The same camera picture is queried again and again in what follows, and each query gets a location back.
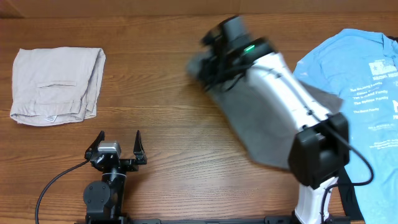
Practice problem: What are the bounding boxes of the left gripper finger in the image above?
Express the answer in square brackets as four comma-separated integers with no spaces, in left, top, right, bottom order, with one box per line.
[133,130,146,159]
[85,131,105,160]

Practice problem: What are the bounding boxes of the grey shorts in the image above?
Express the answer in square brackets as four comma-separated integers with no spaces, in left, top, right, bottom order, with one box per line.
[185,51,344,170]

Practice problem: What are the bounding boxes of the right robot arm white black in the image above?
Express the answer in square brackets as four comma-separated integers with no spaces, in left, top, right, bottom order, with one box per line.
[187,16,349,223]

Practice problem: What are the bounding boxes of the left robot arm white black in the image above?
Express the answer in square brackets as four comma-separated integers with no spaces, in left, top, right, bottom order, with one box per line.
[83,131,147,223]

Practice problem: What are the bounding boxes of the folded beige shorts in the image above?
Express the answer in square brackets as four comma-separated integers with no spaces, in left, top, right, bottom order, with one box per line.
[10,47,106,126]

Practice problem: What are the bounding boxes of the light blue printed t-shirt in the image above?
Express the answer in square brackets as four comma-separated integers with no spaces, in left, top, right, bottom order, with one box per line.
[294,29,397,223]

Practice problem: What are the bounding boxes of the black garment under t-shirt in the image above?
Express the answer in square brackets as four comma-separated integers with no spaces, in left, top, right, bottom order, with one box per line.
[338,168,364,221]

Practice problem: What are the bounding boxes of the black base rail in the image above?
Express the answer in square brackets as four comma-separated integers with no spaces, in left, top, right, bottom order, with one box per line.
[76,216,300,224]

